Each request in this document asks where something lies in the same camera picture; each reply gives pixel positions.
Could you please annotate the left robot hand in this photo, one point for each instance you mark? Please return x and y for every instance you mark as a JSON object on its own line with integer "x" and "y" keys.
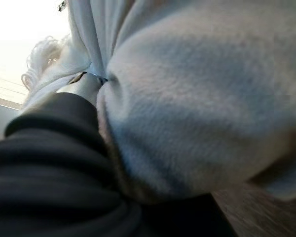
{"x": 51, "y": 160}

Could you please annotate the white fringed cushion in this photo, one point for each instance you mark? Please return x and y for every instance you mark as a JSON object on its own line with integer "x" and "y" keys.
{"x": 199, "y": 98}

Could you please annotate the white radiator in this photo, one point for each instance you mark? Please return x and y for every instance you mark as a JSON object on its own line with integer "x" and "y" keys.
{"x": 5, "y": 86}

